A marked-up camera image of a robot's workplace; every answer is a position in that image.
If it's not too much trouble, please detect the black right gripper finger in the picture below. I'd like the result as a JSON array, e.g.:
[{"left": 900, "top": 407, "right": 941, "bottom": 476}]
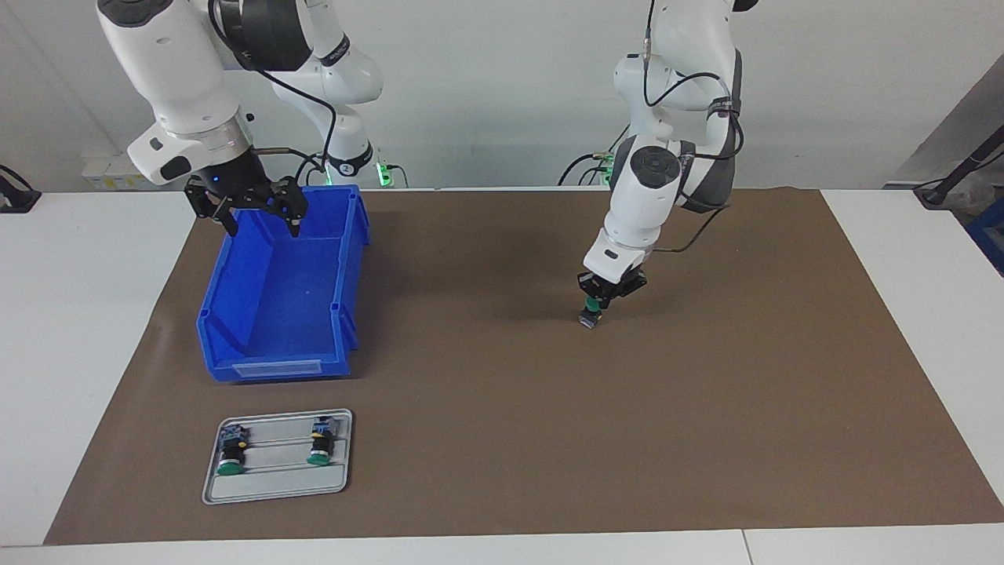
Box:
[
  {"left": 184, "top": 177, "right": 238, "bottom": 238},
  {"left": 267, "top": 176, "right": 309, "bottom": 238}
]

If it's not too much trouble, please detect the blue plastic storage bin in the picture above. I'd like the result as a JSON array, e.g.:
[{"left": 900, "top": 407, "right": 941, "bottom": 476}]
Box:
[{"left": 196, "top": 184, "right": 371, "bottom": 384}]

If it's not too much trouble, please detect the brown table mat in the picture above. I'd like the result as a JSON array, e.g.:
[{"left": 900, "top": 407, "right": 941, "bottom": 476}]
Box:
[{"left": 43, "top": 187, "right": 1004, "bottom": 546}]

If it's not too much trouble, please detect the black clamp base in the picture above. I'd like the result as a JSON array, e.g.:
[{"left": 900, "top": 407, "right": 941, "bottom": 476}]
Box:
[{"left": 0, "top": 165, "right": 42, "bottom": 214}]

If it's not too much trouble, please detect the grey metal tray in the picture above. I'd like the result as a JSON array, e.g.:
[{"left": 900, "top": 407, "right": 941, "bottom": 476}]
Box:
[{"left": 202, "top": 408, "right": 354, "bottom": 505}]

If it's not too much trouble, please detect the black stand pole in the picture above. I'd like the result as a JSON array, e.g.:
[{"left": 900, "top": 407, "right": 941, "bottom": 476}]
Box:
[{"left": 914, "top": 126, "right": 1004, "bottom": 209}]

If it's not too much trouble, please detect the blue crate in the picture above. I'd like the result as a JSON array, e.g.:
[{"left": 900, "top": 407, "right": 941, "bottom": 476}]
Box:
[{"left": 966, "top": 196, "right": 1004, "bottom": 277}]

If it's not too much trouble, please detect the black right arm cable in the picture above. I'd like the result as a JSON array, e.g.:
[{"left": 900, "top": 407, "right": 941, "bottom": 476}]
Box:
[{"left": 209, "top": 0, "right": 340, "bottom": 187}]

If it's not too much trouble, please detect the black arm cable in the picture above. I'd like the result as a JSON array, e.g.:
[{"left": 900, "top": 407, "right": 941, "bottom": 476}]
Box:
[
  {"left": 209, "top": 0, "right": 340, "bottom": 187},
  {"left": 642, "top": 0, "right": 746, "bottom": 256}
]

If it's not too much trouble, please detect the white wall socket box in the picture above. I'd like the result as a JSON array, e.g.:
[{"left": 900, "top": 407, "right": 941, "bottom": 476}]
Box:
[{"left": 81, "top": 151, "right": 169, "bottom": 191}]

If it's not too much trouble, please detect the black base power cable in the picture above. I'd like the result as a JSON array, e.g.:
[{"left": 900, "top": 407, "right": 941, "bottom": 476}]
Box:
[{"left": 557, "top": 126, "right": 628, "bottom": 188}]

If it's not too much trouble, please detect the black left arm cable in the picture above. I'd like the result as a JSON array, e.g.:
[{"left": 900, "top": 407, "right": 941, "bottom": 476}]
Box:
[{"left": 642, "top": 0, "right": 746, "bottom": 256}]

